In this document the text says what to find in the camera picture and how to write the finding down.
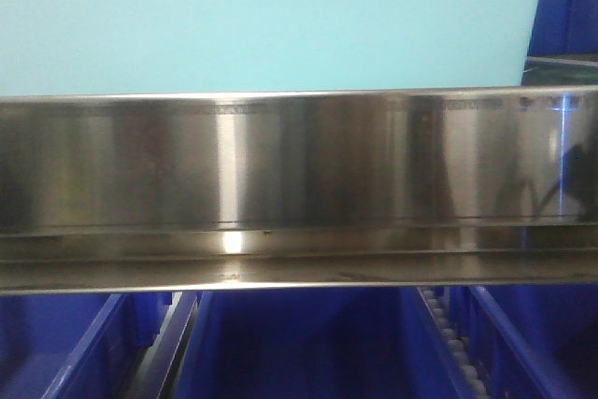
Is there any light cyan plastic bin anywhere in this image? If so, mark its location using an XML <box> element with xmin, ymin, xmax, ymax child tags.
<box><xmin>1</xmin><ymin>0</ymin><xmax>538</xmax><ymax>95</ymax></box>

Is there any stainless steel left shelf rack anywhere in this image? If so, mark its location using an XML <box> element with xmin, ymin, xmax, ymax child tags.
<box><xmin>1</xmin><ymin>86</ymin><xmax>597</xmax><ymax>294</ymax></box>

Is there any blue bin lower middle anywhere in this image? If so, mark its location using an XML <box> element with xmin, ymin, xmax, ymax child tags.
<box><xmin>176</xmin><ymin>287</ymin><xmax>473</xmax><ymax>398</ymax></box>

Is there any blue bin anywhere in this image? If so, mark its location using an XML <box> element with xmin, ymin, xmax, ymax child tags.
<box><xmin>1</xmin><ymin>292</ymin><xmax>172</xmax><ymax>398</ymax></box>
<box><xmin>176</xmin><ymin>287</ymin><xmax>473</xmax><ymax>398</ymax></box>
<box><xmin>528</xmin><ymin>0</ymin><xmax>597</xmax><ymax>56</ymax></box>
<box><xmin>443</xmin><ymin>284</ymin><xmax>597</xmax><ymax>398</ymax></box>

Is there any white roller track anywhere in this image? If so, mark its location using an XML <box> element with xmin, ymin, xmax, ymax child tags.
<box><xmin>418</xmin><ymin>287</ymin><xmax>490</xmax><ymax>398</ymax></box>

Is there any blue bin lower right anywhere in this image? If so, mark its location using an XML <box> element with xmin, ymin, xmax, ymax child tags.
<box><xmin>443</xmin><ymin>284</ymin><xmax>597</xmax><ymax>398</ymax></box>

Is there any blue bin lower left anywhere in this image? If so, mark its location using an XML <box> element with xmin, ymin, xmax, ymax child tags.
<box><xmin>1</xmin><ymin>292</ymin><xmax>172</xmax><ymax>398</ymax></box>

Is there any blue bin upper right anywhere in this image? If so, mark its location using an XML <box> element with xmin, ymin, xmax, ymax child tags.
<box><xmin>528</xmin><ymin>0</ymin><xmax>597</xmax><ymax>56</ymax></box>

